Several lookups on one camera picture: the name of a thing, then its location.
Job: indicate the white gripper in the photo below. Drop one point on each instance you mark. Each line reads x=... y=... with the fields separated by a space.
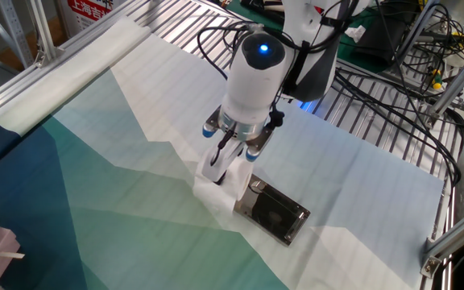
x=205 y=171

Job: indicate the white toilet paper roll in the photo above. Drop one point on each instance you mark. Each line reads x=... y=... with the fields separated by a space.
x=238 y=181

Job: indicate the chrome toilet paper holder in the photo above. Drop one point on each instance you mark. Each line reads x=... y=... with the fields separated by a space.
x=272 y=213

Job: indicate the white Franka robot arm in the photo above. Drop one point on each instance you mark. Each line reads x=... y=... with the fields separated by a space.
x=252 y=88

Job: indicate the blue green white tablecloth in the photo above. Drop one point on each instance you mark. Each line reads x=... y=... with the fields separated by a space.
x=95 y=169

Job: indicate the green mat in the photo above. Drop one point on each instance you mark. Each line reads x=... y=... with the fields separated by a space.
x=345 y=56

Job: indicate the crumpled white tissue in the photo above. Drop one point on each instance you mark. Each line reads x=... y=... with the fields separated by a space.
x=355 y=33

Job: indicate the black bag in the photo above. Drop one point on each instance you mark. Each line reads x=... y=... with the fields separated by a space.
x=381 y=40

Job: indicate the white box red label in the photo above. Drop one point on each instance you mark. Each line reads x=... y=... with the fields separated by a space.
x=91 y=10

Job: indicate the yellow green screwdriver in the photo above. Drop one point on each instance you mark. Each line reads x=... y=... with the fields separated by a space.
x=437 y=80

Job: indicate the silver wrist camera blue cap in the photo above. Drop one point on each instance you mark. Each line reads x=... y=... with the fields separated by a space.
x=260 y=143
x=212 y=121

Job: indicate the aluminium table edge rail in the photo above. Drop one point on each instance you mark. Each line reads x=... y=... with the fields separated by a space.
x=75 y=48

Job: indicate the aluminium frame post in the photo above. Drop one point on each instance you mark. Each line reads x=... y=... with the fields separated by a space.
x=42 y=32
x=417 y=32
x=457 y=82

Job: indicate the aluminium frame beam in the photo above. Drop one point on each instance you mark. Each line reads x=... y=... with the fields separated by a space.
x=461 y=231

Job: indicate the grey slotted shelf post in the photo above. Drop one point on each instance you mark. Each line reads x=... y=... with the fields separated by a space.
x=14 y=28

